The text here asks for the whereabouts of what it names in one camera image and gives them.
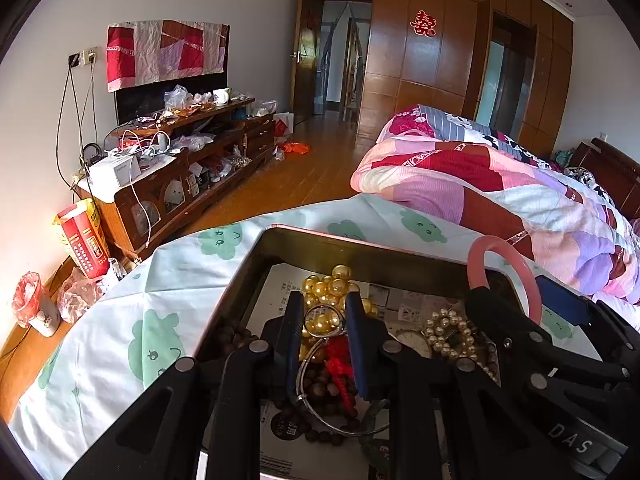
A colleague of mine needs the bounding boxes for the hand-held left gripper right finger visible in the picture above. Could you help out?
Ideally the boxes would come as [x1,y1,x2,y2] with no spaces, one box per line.
[345,291,551,480]

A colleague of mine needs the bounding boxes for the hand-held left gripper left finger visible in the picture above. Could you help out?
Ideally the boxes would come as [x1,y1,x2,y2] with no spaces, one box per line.
[62,290,307,480]

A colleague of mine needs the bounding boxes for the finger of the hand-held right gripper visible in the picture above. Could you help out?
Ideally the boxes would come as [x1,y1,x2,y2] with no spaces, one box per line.
[534,274,640,361]
[467,285,631,401]

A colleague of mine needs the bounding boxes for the silver bangle with red tassel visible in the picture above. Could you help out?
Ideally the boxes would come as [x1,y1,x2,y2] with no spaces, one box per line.
[297,305,391,437]

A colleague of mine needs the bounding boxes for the silver metal watch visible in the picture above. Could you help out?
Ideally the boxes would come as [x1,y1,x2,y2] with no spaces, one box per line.
[392,327,435,361]

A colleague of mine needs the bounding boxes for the pink bangle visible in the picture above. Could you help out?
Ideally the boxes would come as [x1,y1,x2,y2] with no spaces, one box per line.
[466,236,544,326]

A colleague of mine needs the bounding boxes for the pearl necklace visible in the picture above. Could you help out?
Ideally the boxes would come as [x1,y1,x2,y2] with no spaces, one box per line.
[424,308,501,382]

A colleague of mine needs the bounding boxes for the amber bead bracelet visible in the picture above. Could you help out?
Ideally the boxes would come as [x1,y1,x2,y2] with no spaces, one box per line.
[300,264,381,339]

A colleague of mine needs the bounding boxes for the pink tin box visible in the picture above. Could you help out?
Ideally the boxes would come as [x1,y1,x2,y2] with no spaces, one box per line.
[192,225,606,480]

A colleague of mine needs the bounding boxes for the printed paper lining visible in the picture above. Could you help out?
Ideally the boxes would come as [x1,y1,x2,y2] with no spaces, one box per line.
[250,265,473,480]

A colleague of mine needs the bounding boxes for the wooden headboard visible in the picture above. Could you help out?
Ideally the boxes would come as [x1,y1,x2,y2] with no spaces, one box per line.
[570,137,640,221]

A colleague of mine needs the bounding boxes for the pink patchwork quilt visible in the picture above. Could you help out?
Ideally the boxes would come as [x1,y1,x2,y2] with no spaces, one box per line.
[350,104,640,307]

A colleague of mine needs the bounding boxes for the white sheet with green prints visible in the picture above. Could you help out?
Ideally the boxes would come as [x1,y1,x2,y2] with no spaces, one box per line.
[7,194,606,480]

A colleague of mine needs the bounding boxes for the orange plastic bag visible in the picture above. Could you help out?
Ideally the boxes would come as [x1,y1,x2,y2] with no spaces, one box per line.
[275,141,311,161]

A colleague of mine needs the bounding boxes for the wooden television cabinet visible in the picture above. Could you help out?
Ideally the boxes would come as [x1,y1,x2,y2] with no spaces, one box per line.
[77,97,277,261]

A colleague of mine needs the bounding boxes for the white paper bag red print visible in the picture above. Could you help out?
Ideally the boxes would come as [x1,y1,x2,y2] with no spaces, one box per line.
[272,111,296,139]

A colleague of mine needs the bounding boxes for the clear plastic bag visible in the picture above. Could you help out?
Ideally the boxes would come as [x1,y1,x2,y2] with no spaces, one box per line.
[57,266,109,325]
[164,85,194,110]

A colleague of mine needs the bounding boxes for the red and yellow carton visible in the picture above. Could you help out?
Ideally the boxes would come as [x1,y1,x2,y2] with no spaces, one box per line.
[52,198,111,279]

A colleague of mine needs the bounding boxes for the white cardboard box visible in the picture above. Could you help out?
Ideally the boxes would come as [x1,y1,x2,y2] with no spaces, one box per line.
[87,154,141,189]

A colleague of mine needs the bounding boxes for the wooden wardrobe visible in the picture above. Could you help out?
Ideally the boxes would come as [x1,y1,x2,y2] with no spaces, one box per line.
[355,0,576,161]

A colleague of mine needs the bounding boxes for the trash bin with red bag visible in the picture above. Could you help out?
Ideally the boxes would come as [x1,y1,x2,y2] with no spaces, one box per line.
[12,271,62,337]

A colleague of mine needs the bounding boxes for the wooden door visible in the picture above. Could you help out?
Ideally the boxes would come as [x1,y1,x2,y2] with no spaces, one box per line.
[291,0,326,122]

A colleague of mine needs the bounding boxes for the black television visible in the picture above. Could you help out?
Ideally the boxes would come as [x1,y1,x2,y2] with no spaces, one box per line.
[114,72,229,126]

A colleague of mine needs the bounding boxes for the red paper decoration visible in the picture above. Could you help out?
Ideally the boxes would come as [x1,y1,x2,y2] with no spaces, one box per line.
[410,8,439,37]

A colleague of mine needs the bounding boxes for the red and white patchwork cloth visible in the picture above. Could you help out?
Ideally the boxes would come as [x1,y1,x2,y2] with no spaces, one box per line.
[106,20,231,94]

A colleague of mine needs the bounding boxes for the brown wooden bead bracelet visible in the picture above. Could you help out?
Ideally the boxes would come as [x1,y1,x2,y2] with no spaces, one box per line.
[212,320,363,447]

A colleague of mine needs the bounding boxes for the hanging power cables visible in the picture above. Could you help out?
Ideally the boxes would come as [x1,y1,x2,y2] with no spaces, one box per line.
[55,62,101,192]

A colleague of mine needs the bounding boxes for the wall power outlet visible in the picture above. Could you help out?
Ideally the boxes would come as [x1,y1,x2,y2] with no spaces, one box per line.
[67,46,99,67]

